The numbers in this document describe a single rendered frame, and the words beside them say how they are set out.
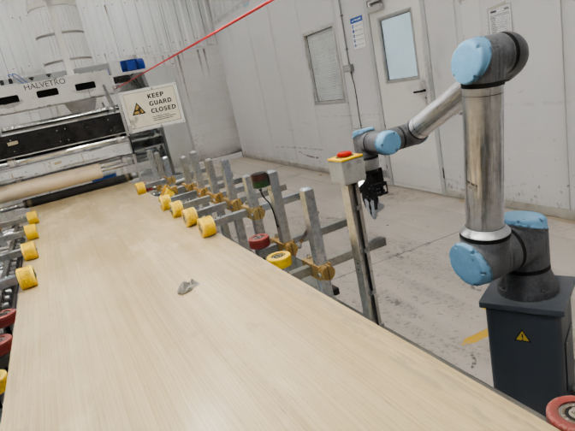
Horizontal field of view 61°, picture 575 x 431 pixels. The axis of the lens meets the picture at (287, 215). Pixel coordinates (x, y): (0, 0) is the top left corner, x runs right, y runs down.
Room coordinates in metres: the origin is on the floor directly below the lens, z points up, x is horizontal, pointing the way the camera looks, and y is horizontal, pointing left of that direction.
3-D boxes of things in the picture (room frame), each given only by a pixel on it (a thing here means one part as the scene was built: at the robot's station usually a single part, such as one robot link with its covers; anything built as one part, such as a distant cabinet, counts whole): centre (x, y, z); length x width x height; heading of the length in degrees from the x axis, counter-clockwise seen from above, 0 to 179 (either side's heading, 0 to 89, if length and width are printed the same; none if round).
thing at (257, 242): (1.74, 0.12, 0.85); 0.08 x 0.08 x 0.11
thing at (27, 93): (4.15, 1.70, 0.95); 1.65 x 0.70 x 1.90; 114
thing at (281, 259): (1.49, 0.06, 0.85); 0.08 x 0.08 x 0.11
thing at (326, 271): (1.53, -0.07, 0.82); 0.14 x 0.06 x 0.05; 24
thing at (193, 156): (2.65, 0.43, 0.94); 0.04 x 0.04 x 0.48; 24
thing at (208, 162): (2.42, 0.33, 0.91); 0.04 x 0.04 x 0.48; 24
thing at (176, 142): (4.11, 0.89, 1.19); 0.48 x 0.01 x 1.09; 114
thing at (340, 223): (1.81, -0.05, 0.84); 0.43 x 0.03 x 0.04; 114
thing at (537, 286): (1.49, -0.75, 0.65); 0.19 x 0.19 x 0.10
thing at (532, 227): (1.49, -0.74, 0.79); 0.17 x 0.15 x 0.18; 113
